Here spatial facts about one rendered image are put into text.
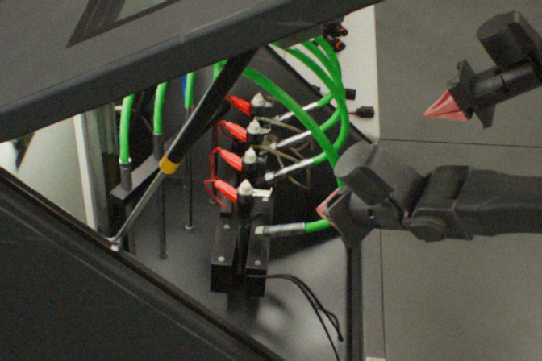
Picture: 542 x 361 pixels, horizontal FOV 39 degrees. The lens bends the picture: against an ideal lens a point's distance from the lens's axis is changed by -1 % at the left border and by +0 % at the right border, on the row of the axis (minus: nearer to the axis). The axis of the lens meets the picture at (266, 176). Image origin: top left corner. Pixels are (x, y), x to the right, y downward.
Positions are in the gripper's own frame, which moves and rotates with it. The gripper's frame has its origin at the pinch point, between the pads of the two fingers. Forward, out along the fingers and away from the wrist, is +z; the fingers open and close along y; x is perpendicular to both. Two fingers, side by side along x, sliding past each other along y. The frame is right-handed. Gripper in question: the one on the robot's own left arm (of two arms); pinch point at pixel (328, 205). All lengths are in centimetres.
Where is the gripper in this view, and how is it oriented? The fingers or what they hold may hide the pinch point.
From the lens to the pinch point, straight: 111.6
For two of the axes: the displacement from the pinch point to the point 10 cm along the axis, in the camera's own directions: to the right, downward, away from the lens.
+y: -7.0, 6.1, -3.8
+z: -4.7, 0.2, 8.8
